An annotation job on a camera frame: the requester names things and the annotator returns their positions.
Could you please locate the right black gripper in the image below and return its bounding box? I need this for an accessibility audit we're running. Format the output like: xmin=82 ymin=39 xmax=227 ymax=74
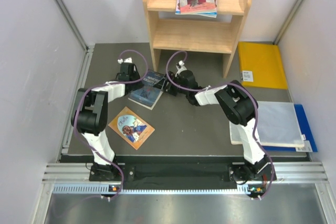
xmin=153 ymin=71 xmax=189 ymax=97

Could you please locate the dark Nineteen Eighty-Four book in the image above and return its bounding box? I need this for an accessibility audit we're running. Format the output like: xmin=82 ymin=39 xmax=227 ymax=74
xmin=128 ymin=70 xmax=164 ymax=110

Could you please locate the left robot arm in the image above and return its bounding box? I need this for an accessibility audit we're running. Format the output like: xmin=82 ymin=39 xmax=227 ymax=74
xmin=70 ymin=58 xmax=143 ymax=182

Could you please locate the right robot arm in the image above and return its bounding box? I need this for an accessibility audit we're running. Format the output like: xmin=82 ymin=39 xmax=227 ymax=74
xmin=161 ymin=68 xmax=265 ymax=182

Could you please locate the orange Othello picture book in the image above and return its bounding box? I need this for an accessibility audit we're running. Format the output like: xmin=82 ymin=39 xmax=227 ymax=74
xmin=108 ymin=107 xmax=155 ymax=150

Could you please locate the yellow file folder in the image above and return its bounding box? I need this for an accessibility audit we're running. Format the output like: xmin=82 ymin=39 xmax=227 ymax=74
xmin=238 ymin=42 xmax=288 ymax=90

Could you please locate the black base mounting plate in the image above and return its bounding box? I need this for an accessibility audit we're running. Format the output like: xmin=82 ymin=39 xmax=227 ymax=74
xmin=89 ymin=163 xmax=270 ymax=190

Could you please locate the wooden two-tier shelf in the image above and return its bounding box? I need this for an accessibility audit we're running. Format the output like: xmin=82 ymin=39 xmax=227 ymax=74
xmin=142 ymin=0 xmax=252 ymax=77

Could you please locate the clear plastic file folder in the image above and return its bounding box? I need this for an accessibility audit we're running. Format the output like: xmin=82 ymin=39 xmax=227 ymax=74
xmin=228 ymin=100 xmax=306 ymax=149

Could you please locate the blue file folder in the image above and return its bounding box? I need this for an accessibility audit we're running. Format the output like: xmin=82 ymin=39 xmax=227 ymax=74
xmin=264 ymin=104 xmax=318 ymax=153

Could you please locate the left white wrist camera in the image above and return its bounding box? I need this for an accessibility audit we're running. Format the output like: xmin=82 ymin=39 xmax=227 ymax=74
xmin=117 ymin=57 xmax=133 ymax=64

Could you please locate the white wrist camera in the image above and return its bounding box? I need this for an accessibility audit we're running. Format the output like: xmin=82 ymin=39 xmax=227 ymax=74
xmin=117 ymin=57 xmax=133 ymax=64
xmin=175 ymin=60 xmax=187 ymax=77

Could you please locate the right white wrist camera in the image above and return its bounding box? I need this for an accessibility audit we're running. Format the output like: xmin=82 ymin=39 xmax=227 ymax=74
xmin=175 ymin=60 xmax=187 ymax=77

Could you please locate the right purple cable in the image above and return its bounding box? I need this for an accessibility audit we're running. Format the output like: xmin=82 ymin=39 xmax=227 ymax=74
xmin=166 ymin=50 xmax=274 ymax=201

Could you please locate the purple cable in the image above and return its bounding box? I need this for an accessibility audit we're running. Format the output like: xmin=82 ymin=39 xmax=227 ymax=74
xmin=166 ymin=50 xmax=274 ymax=201
xmin=73 ymin=50 xmax=149 ymax=203

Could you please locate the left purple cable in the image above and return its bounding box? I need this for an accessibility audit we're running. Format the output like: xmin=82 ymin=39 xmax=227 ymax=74
xmin=73 ymin=50 xmax=149 ymax=203

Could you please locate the aluminium front rail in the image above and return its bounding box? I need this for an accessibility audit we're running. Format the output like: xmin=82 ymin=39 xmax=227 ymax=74
xmin=42 ymin=162 xmax=328 ymax=197

